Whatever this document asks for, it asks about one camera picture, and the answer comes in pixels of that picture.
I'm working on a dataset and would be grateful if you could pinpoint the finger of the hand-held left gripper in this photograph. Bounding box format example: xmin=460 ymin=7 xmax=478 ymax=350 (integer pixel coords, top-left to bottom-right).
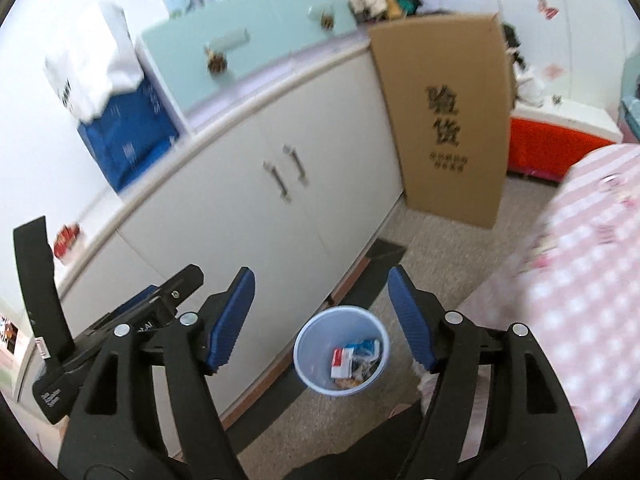
xmin=92 ymin=264 xmax=205 ymax=335

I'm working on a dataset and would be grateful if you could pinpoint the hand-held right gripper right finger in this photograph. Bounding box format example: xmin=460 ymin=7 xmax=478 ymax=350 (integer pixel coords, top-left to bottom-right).
xmin=387 ymin=266 xmax=588 ymax=480

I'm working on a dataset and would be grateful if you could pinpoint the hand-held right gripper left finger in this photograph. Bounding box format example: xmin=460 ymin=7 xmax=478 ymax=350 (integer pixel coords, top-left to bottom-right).
xmin=59 ymin=266 xmax=257 ymax=480

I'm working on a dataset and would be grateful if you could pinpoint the blue white cardboard box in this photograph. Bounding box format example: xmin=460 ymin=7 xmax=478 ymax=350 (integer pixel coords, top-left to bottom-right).
xmin=347 ymin=339 xmax=382 ymax=361

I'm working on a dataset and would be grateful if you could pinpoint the pale blue plastic bin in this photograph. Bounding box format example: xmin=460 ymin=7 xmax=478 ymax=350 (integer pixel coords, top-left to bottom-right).
xmin=292 ymin=305 xmax=391 ymax=393

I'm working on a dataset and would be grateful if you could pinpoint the red white small box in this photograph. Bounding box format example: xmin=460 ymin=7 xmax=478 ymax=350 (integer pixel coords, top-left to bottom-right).
xmin=330 ymin=347 xmax=355 ymax=380

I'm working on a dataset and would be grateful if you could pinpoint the red white small packet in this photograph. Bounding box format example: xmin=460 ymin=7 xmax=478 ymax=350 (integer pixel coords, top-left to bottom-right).
xmin=54 ymin=224 xmax=81 ymax=261

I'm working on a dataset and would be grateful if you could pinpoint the white low cabinet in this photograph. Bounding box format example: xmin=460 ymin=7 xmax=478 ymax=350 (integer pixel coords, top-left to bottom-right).
xmin=15 ymin=40 xmax=406 ymax=411

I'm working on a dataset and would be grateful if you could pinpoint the blue printed bag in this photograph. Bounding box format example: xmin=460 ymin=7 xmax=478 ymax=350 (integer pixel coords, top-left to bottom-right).
xmin=77 ymin=77 xmax=180 ymax=193

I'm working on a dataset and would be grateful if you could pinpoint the pink checkered tablecloth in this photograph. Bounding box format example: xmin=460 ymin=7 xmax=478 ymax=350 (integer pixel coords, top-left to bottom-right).
xmin=455 ymin=144 xmax=640 ymax=466

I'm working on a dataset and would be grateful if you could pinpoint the red white storage bench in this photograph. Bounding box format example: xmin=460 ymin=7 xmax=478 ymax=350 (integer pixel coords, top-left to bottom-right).
xmin=507 ymin=100 xmax=623 ymax=181

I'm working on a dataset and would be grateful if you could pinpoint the white paper bag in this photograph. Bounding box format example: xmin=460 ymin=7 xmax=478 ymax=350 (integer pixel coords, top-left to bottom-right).
xmin=44 ymin=2 xmax=146 ymax=123

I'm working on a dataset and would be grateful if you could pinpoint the crumpled white plastic bag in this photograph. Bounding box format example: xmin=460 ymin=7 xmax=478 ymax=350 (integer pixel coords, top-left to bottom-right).
xmin=515 ymin=67 xmax=546 ymax=106

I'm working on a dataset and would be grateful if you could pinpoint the tall cardboard box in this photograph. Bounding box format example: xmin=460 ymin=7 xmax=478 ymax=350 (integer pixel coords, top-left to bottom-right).
xmin=369 ymin=12 xmax=516 ymax=231

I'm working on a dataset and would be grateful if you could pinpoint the teal drawer cabinet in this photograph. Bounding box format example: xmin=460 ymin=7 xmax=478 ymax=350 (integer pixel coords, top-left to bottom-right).
xmin=135 ymin=0 xmax=358 ymax=133

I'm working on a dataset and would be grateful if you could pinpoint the black clothes heap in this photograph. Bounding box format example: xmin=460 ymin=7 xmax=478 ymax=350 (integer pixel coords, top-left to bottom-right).
xmin=502 ymin=25 xmax=528 ymax=73

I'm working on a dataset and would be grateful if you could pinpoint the white wardrobe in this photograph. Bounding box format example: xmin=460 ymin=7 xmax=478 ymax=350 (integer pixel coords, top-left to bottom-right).
xmin=420 ymin=0 xmax=640 ymax=111

